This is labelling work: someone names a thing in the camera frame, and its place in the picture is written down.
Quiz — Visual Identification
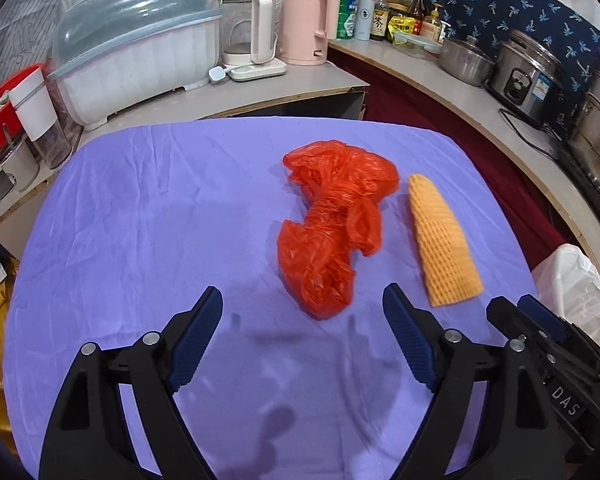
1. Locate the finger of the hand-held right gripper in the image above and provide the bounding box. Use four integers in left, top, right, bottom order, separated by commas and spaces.
486, 296, 548, 361
517, 294, 581, 346

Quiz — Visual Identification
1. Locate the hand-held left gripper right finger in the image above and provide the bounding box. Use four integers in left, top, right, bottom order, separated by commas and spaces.
382, 282, 563, 480

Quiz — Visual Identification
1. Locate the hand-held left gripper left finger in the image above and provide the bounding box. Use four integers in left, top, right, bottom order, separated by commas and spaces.
39, 286, 225, 480

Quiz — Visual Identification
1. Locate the white trash bag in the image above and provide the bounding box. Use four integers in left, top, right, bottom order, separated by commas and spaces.
530, 243, 600, 361

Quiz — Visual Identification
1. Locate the orange-red plastic bag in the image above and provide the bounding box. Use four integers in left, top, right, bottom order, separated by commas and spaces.
276, 139, 400, 320

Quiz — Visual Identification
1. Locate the orange foam net sleeve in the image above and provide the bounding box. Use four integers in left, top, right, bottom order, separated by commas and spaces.
407, 173, 483, 308

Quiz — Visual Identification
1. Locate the purple tablecloth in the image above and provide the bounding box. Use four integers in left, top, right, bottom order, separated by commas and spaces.
2, 116, 556, 480

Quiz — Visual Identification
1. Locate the tall steel stockpot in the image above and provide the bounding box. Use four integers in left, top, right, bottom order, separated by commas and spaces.
565, 67, 600, 198

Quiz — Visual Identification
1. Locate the steel rice cooker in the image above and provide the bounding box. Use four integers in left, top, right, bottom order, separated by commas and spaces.
485, 29, 563, 126

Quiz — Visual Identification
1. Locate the white mug with spoon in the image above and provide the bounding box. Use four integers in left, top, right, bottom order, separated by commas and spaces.
0, 125, 41, 193

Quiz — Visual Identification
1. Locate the steel pot with glass lid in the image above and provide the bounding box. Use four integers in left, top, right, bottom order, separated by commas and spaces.
439, 35, 496, 87

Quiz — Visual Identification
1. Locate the white blender cup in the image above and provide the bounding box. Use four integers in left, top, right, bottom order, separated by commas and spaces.
8, 66, 73, 170

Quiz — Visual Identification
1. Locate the white dish box with lid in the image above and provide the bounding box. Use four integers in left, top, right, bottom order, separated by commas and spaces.
46, 0, 223, 131

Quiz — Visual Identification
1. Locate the clear food container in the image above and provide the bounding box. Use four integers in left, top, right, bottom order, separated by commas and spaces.
392, 30, 443, 56

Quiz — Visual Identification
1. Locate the pump dispenser bottle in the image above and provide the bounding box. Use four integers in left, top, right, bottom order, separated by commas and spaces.
421, 4, 443, 43

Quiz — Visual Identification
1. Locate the yellow packet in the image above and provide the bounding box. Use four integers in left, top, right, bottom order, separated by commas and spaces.
387, 14, 423, 43

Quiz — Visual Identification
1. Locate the blue patterned cloth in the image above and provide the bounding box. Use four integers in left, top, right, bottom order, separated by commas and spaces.
422, 0, 600, 111

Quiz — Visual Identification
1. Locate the white glass kettle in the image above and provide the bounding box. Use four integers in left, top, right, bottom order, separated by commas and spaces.
215, 0, 288, 82

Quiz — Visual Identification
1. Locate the slim dark sauce bottle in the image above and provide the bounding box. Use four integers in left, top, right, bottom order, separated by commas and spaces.
409, 0, 426, 36

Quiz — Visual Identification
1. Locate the dark sauce bottle white label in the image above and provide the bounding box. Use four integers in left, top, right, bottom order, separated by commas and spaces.
370, 0, 391, 42

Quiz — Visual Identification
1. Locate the green packet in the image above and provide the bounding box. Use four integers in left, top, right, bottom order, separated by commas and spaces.
337, 0, 358, 41

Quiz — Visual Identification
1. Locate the pink electric kettle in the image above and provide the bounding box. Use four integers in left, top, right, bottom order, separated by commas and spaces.
279, 0, 343, 66

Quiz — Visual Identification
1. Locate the black power cable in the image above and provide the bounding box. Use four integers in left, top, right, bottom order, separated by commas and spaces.
499, 109, 563, 161

